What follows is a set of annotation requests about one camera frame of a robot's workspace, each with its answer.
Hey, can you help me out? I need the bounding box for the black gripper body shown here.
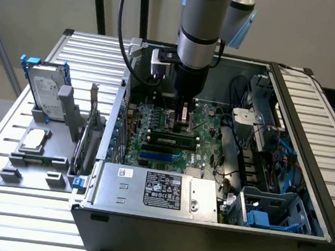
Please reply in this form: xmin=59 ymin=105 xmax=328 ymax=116
xmin=170 ymin=62 xmax=209 ymax=106

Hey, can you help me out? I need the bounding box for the green RAM stick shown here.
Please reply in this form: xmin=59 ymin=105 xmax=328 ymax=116
xmin=148 ymin=131 xmax=199 ymax=151

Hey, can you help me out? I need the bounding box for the blue expansion slot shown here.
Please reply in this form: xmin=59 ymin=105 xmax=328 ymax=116
xmin=139 ymin=148 xmax=184 ymax=164

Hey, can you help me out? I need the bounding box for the CPU socket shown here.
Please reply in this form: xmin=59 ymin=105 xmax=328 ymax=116
xmin=163 ymin=108 xmax=194 ymax=135

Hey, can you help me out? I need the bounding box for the green motherboard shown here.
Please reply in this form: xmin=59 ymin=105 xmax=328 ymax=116
xmin=116 ymin=90 xmax=230 ymax=191

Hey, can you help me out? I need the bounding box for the small silver chipset heatsink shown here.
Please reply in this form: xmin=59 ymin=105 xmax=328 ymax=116
xmin=184 ymin=167 xmax=205 ymax=181

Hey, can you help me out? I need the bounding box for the black fan shroud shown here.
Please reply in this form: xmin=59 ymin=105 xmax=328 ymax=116
xmin=213 ymin=125 xmax=249 ymax=198

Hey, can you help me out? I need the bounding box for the silver optical drive cage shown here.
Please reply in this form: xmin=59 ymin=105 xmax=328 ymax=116
xmin=227 ymin=71 xmax=291 ymax=155

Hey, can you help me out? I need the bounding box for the silver power supply unit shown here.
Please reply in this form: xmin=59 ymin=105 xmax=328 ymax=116
xmin=89 ymin=161 xmax=223 ymax=224

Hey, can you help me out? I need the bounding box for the green graphics card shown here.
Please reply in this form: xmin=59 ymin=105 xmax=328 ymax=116
xmin=67 ymin=81 xmax=110 ymax=180

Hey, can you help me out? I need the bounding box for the blue case latch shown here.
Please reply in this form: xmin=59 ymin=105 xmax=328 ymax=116
xmin=71 ymin=175 xmax=89 ymax=195

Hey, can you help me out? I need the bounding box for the black open PC case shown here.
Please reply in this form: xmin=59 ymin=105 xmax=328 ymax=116
xmin=66 ymin=32 xmax=335 ymax=251

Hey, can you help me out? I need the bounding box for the grey blue disk bay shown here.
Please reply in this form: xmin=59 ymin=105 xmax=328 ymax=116
xmin=225 ymin=183 xmax=317 ymax=236

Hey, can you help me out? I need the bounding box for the hard disk in blue caddy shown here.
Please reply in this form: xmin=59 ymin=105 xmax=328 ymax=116
xmin=14 ymin=54 xmax=74 ymax=126

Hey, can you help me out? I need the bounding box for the silver CPU chip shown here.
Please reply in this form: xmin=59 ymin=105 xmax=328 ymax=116
xmin=22 ymin=127 xmax=51 ymax=152

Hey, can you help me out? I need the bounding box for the grey parts rack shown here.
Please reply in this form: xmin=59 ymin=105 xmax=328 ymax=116
xmin=0 ymin=79 xmax=110 ymax=197

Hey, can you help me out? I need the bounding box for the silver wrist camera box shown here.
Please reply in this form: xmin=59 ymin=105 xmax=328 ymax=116
xmin=149 ymin=47 xmax=178 ymax=80

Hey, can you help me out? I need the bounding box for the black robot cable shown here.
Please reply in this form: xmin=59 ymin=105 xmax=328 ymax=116
xmin=112 ymin=0 xmax=170 ymax=87

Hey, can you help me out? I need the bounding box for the black upright post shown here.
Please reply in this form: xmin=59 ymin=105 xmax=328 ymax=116
xmin=135 ymin=0 xmax=152 ymax=40
xmin=86 ymin=0 xmax=109 ymax=36

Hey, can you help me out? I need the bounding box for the blue disk wire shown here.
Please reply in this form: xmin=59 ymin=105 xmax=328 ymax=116
xmin=270 ymin=135 xmax=301 ymax=195

